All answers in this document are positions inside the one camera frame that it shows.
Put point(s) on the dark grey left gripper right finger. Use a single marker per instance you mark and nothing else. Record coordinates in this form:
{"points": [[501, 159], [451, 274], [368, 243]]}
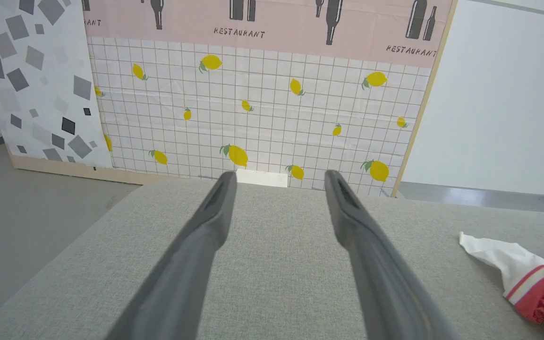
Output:
{"points": [[376, 274]]}

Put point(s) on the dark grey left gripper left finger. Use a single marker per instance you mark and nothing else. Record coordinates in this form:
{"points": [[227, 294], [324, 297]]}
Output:
{"points": [[191, 264]]}

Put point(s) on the red and white basketball jersey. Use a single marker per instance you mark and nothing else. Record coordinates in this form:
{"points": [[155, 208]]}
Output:
{"points": [[536, 293]]}

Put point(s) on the grey fabric sofa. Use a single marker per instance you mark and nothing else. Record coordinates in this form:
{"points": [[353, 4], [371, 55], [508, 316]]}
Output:
{"points": [[276, 283]]}

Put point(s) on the white rectangular block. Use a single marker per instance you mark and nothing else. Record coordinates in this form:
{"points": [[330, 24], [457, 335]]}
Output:
{"points": [[262, 178]]}

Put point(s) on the lemon grid restaurant backdrop panel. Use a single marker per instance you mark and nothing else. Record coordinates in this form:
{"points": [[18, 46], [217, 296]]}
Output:
{"points": [[262, 94]]}

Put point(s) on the grey terrazzo pattern panel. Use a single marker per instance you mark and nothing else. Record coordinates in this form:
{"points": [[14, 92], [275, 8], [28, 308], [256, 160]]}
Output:
{"points": [[31, 94]]}

